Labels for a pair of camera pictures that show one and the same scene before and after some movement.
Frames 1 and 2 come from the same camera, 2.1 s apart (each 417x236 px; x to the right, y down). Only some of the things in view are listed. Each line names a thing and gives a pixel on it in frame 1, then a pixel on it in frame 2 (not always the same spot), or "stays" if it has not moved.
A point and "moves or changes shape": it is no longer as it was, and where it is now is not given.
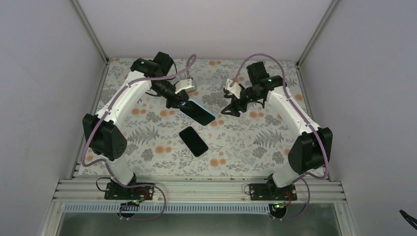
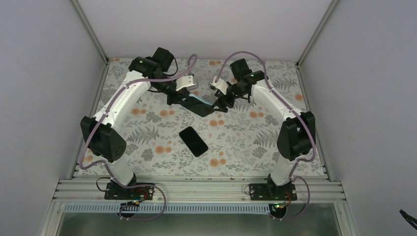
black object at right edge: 409,219 stays
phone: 198,113 moves or changes shape
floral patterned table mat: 254,142 stays
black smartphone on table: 193,141 stays
